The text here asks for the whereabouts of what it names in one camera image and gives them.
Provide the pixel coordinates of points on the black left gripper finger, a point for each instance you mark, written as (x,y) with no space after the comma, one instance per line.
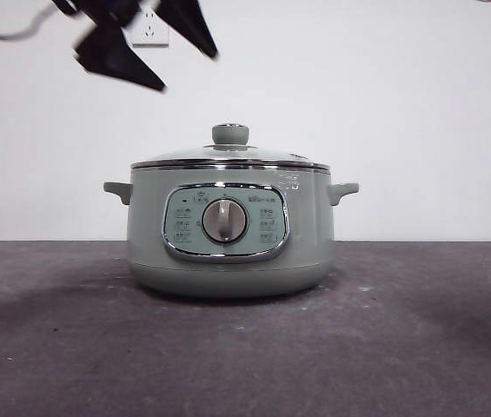
(188,24)
(114,58)

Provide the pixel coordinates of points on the glass lid with green knob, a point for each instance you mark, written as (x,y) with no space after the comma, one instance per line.
(230,135)

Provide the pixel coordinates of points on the pale green electric cooking pot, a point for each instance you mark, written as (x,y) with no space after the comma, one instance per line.
(149,247)

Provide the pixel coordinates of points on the white wall socket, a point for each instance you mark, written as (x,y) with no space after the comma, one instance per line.
(153,34)

